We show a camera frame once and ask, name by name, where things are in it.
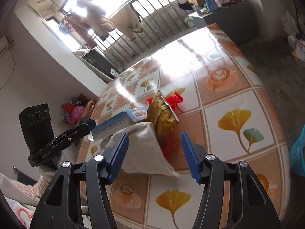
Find blue white cardboard box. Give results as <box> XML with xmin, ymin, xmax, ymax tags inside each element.
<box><xmin>91</xmin><ymin>107</ymin><xmax>148</xmax><ymax>141</ymax></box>

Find floor trash pile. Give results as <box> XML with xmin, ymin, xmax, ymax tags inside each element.
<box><xmin>281</xmin><ymin>11</ymin><xmax>304</xmax><ymax>68</ymax></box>

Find white cloth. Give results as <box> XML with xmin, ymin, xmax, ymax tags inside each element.
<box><xmin>107</xmin><ymin>122</ymin><xmax>179</xmax><ymax>177</ymax></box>

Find patterned tablecloth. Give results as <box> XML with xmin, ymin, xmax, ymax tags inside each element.
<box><xmin>91</xmin><ymin>24</ymin><xmax>290</xmax><ymax>228</ymax></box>

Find gold snack packet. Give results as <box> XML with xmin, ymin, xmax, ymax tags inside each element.
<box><xmin>146</xmin><ymin>89</ymin><xmax>179</xmax><ymax>148</ymax></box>

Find red candy wrapper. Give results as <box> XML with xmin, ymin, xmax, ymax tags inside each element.
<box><xmin>146</xmin><ymin>91</ymin><xmax>184</xmax><ymax>112</ymax></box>

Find blue plastic basket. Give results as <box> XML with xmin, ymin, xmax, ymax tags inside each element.
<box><xmin>289</xmin><ymin>126</ymin><xmax>305</xmax><ymax>177</ymax></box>

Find hanging beige clothes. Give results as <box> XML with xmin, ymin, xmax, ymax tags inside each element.
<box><xmin>110</xmin><ymin>3</ymin><xmax>143</xmax><ymax>41</ymax></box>

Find grey cabinet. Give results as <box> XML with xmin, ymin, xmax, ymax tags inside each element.
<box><xmin>189</xmin><ymin>1</ymin><xmax>259</xmax><ymax>46</ymax></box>

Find blue detergent bottle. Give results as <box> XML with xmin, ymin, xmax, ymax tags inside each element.
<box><xmin>205</xmin><ymin>0</ymin><xmax>219</xmax><ymax>12</ymax></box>

